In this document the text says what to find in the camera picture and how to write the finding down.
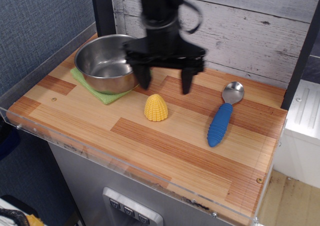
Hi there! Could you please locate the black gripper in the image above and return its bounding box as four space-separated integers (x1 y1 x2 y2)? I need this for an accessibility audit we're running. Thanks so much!
124 23 206 95

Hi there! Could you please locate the yellow toy corn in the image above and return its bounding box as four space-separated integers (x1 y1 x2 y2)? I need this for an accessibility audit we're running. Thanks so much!
144 94 169 122

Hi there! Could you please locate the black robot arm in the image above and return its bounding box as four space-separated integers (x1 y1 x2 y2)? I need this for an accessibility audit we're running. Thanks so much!
123 0 206 94

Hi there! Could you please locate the silver metal pot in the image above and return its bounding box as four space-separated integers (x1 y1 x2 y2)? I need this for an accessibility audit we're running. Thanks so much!
74 35 139 95

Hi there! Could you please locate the green cloth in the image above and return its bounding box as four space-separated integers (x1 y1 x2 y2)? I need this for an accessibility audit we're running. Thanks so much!
70 68 132 105

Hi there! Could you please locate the silver toy fridge cabinet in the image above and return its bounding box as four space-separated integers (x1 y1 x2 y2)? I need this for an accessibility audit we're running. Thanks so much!
49 143 252 225

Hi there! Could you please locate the silver dispenser button panel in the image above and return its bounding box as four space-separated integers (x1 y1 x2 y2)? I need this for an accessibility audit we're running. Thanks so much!
102 187 164 225

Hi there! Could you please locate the white box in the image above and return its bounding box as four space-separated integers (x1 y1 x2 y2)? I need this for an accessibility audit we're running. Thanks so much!
273 80 320 188

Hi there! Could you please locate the clear acrylic guard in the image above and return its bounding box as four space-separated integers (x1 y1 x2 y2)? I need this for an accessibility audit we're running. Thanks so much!
1 26 287 225

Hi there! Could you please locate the yellow black object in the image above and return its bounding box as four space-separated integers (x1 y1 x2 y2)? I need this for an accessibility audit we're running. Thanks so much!
0 208 45 226

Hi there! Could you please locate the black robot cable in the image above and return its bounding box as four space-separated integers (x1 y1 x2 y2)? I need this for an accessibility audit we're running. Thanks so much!
178 0 204 35

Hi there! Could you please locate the blue handled metal spoon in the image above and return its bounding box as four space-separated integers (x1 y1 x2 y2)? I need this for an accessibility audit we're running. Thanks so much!
207 81 244 147

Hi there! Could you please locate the black vertical post left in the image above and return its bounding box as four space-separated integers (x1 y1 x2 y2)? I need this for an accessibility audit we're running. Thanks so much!
92 0 116 37

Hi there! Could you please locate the black vertical post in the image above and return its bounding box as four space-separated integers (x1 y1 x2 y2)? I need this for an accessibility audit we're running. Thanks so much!
281 2 320 110
92 0 116 37

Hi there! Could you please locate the black vertical post right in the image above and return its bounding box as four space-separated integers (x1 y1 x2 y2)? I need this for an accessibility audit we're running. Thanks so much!
281 2 320 110

